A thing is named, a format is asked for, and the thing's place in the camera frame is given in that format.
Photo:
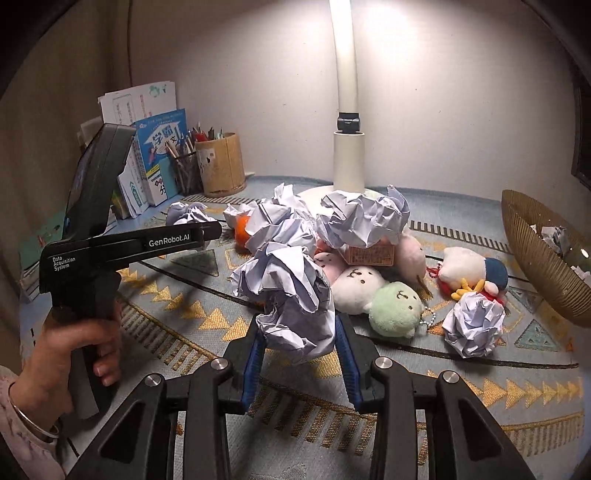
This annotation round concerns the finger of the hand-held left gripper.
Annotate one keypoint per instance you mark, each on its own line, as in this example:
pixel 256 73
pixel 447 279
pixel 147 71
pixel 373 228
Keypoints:
pixel 208 230

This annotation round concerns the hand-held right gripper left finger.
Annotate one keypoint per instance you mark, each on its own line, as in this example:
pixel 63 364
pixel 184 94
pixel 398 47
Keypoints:
pixel 251 369

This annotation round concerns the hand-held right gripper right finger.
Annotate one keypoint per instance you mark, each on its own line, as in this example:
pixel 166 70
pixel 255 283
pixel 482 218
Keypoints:
pixel 349 369

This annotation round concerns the white paper ball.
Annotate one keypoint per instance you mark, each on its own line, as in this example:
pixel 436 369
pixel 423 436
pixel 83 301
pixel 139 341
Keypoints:
pixel 277 226
pixel 471 327
pixel 187 213
pixel 360 217
pixel 286 286
pixel 556 240

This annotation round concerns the gold ribbed basket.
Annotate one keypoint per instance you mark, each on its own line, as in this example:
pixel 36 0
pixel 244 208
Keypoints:
pixel 535 258

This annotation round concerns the person's left forearm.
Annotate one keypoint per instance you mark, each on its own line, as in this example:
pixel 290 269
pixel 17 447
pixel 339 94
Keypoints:
pixel 16 443

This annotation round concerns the person's left hand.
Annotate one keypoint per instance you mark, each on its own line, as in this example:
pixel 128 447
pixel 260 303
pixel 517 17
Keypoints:
pixel 64 346

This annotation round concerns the orange plush toy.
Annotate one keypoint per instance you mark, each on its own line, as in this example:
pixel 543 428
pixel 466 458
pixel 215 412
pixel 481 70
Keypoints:
pixel 241 230

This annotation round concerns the black mesh pen holder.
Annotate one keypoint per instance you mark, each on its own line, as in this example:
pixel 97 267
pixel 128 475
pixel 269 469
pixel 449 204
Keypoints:
pixel 187 173

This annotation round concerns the bamboo pen holder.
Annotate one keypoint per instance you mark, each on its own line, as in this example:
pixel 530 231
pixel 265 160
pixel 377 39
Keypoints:
pixel 221 166

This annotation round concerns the green plush toy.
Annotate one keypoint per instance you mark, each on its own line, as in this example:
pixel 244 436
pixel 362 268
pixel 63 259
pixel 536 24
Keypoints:
pixel 395 309

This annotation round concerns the white and green workbook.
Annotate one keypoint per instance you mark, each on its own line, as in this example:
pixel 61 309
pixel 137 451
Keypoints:
pixel 131 194

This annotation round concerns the patterned blue table mat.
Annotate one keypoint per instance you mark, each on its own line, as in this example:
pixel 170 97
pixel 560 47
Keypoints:
pixel 184 332

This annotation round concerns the white plush toy with face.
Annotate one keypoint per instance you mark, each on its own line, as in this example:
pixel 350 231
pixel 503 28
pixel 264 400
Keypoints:
pixel 355 286

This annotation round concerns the bundle of pencils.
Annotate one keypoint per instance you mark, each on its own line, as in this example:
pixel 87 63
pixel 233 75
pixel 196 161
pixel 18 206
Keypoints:
pixel 178 145

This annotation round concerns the blue book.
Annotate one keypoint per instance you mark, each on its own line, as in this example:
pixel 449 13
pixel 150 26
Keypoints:
pixel 159 152

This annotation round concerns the bundle of coloured pens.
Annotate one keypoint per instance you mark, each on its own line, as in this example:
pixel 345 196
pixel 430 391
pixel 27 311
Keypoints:
pixel 203 134

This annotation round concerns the small pink plush toy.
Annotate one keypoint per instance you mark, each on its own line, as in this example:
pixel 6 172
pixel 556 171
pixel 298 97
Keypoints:
pixel 330 261

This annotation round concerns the orange snack packet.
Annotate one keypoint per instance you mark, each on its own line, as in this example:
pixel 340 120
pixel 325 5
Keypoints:
pixel 369 254

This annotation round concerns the round pink plush toy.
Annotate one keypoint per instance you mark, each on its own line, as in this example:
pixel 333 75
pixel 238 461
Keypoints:
pixel 411 254

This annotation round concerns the white paper sheets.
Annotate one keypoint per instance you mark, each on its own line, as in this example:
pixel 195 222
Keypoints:
pixel 138 101

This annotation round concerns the white plush toy blue cap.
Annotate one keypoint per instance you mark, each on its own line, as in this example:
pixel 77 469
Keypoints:
pixel 461 267

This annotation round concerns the white desk lamp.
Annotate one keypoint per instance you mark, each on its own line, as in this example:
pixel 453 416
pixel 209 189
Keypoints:
pixel 348 157

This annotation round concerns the dark framed object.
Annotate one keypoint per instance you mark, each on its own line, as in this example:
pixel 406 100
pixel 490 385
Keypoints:
pixel 582 138

